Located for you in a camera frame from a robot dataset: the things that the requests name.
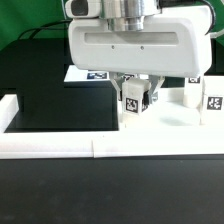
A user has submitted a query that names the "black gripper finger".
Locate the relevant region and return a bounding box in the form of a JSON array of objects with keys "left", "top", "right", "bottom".
[
  {"left": 148, "top": 75, "right": 165, "bottom": 104},
  {"left": 109, "top": 72, "right": 125, "bottom": 100}
]

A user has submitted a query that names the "white square tabletop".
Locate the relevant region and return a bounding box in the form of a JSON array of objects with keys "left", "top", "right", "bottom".
[{"left": 117, "top": 87, "right": 200, "bottom": 130}]

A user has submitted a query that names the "white U-shaped obstacle fence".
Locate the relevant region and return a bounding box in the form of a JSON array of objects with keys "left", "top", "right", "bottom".
[{"left": 0, "top": 94, "right": 224, "bottom": 159}]

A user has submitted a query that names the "black cable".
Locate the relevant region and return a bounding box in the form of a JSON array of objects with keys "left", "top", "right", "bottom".
[{"left": 18, "top": 20, "right": 72, "bottom": 40}]

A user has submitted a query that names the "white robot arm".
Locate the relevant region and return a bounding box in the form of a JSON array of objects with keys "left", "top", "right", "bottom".
[{"left": 65, "top": 0, "right": 224, "bottom": 78}]

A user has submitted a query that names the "white marker board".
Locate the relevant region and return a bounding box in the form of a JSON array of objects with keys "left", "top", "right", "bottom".
[{"left": 63, "top": 64, "right": 138, "bottom": 84}]

